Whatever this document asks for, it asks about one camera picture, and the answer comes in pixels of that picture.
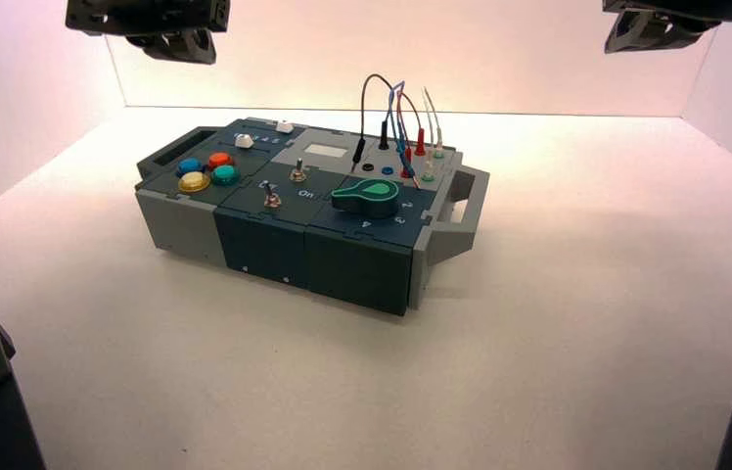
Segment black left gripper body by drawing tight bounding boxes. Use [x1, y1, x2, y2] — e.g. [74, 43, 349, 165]
[66, 0, 232, 37]

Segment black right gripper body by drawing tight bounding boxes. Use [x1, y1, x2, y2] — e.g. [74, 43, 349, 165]
[602, 0, 732, 27]

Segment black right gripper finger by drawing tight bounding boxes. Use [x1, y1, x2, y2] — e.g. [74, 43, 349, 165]
[658, 15, 721, 52]
[604, 11, 668, 55]

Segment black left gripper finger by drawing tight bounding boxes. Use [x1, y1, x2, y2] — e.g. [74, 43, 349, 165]
[169, 28, 217, 66]
[125, 33, 174, 64]

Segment teal round push button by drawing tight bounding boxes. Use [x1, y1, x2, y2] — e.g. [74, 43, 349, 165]
[211, 164, 242, 187]

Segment yellow round push button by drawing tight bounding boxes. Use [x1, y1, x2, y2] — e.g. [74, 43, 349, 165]
[177, 171, 212, 195]

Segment white display window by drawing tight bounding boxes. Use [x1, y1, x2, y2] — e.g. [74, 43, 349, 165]
[302, 143, 349, 161]

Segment blue grey control box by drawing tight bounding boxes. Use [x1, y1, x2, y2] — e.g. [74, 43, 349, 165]
[135, 117, 491, 318]

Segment green rotary knob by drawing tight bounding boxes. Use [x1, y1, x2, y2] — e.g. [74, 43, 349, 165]
[331, 178, 402, 220]

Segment black jumper wire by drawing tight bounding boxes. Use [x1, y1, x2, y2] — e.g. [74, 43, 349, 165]
[350, 72, 395, 175]

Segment white plug with wire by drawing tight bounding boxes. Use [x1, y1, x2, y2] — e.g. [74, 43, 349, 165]
[425, 87, 446, 161]
[421, 97, 437, 183]

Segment blue jumper wire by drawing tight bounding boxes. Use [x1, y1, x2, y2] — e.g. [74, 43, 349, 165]
[387, 80, 422, 190]

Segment red banana plug with wire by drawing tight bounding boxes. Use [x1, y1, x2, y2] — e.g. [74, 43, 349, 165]
[398, 90, 428, 158]

